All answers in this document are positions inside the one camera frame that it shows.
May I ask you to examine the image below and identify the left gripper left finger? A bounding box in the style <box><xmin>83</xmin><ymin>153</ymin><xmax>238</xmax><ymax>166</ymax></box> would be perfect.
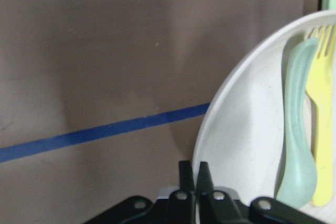
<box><xmin>178</xmin><ymin>161</ymin><xmax>196</xmax><ymax>223</ymax></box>

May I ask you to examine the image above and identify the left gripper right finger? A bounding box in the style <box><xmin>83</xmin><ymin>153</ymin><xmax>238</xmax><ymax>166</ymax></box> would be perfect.
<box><xmin>196</xmin><ymin>162</ymin><xmax>250</xmax><ymax>223</ymax></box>

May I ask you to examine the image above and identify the white round plate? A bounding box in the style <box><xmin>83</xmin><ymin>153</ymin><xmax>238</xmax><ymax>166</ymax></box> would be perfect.
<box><xmin>192</xmin><ymin>9</ymin><xmax>336</xmax><ymax>224</ymax></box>

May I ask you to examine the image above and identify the yellow plastic fork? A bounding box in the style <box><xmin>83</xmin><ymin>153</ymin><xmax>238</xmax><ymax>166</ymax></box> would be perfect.
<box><xmin>306</xmin><ymin>25</ymin><xmax>335</xmax><ymax>207</ymax></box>

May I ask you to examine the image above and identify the teal green spoon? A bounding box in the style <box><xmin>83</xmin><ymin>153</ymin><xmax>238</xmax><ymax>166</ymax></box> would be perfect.
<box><xmin>276</xmin><ymin>38</ymin><xmax>319</xmax><ymax>209</ymax></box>

